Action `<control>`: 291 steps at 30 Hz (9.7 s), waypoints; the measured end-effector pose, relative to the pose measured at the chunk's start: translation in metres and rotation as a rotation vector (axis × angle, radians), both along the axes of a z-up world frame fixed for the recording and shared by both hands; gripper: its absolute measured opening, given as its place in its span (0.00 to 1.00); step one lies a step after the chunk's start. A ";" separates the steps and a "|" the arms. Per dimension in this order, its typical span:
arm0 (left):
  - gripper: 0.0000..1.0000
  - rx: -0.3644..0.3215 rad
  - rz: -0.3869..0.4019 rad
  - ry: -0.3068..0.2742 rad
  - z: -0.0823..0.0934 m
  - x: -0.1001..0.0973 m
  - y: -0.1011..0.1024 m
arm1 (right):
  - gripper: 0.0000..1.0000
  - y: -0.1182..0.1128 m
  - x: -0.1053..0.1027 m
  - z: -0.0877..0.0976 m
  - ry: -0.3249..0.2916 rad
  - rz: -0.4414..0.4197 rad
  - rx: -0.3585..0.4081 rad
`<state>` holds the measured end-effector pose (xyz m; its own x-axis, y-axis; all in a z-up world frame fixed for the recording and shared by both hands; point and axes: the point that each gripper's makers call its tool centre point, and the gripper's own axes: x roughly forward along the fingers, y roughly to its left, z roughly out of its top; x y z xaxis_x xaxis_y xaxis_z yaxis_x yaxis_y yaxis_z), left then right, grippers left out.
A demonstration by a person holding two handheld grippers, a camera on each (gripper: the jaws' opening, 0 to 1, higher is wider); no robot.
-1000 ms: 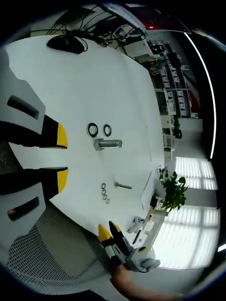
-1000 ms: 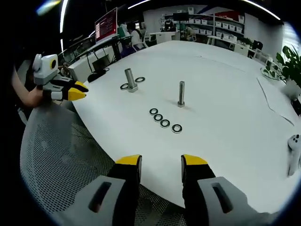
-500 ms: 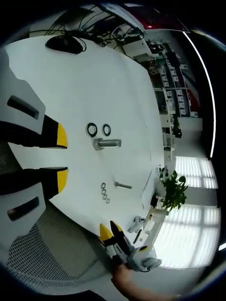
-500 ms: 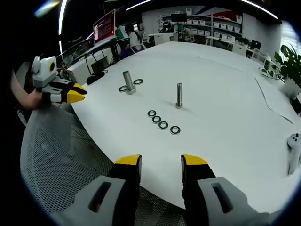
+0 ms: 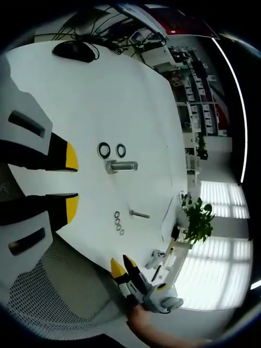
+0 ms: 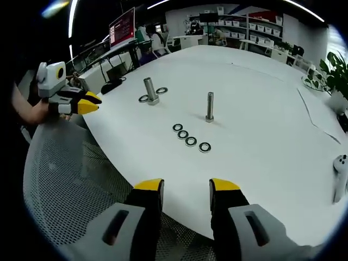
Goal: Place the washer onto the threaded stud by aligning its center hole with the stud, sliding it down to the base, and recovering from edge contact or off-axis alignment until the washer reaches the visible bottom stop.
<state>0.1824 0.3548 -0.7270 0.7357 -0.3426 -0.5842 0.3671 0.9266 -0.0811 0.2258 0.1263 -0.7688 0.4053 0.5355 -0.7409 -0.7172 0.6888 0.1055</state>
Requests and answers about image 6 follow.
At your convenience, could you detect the white handheld controller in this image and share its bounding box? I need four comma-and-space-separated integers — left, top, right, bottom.
332, 154, 348, 204

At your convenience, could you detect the thick threaded steel stud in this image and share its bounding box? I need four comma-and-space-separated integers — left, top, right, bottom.
144, 77, 160, 106

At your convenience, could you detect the black-legged side desk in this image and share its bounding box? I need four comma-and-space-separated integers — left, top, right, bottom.
89, 38, 153, 82

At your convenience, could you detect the shelf with white bins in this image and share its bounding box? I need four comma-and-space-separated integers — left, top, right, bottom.
217, 12, 284, 55

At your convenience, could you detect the black pouch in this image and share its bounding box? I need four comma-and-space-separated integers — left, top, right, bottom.
101, 79, 123, 95

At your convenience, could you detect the thin threaded steel stud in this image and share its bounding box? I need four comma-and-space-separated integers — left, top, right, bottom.
205, 92, 215, 123

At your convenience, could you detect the person's left hand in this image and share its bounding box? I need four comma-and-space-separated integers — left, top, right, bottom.
20, 98, 59, 126

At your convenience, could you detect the green potted plant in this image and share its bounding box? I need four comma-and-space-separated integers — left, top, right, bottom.
303, 51, 348, 113

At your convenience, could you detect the large monitor with red screen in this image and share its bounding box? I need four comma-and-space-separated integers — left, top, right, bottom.
108, 7, 136, 49

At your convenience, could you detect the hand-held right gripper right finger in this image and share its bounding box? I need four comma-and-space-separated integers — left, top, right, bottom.
209, 178, 308, 261

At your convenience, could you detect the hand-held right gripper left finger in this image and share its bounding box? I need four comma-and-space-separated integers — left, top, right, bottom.
65, 178, 165, 261

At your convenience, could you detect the grey mesh chair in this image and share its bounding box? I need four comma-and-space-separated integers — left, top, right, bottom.
22, 119, 217, 261

